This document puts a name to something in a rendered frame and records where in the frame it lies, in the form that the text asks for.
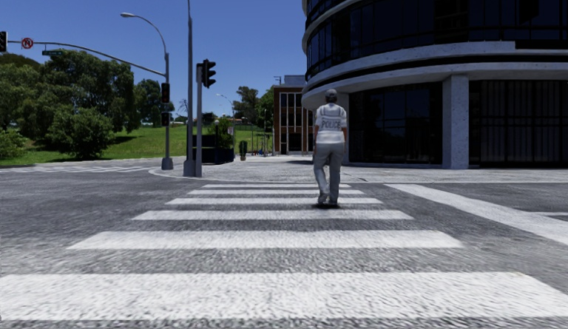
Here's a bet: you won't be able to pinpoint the trees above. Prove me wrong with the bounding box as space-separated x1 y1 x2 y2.
232 86 275 130
0 49 175 160

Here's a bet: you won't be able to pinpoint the grey street lamp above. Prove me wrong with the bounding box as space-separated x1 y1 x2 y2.
183 0 197 177

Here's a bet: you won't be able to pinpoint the person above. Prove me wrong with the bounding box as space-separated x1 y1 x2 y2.
312 89 348 208

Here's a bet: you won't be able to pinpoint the red brick building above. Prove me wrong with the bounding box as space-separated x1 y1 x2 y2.
272 75 315 157

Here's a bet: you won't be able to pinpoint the traffic light on short pole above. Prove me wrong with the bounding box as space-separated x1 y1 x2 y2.
195 58 217 178

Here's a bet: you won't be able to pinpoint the black bus shelter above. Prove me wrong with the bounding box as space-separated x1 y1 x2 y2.
192 112 236 166

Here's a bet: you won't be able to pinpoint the round glass tower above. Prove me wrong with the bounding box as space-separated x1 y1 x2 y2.
301 0 568 170

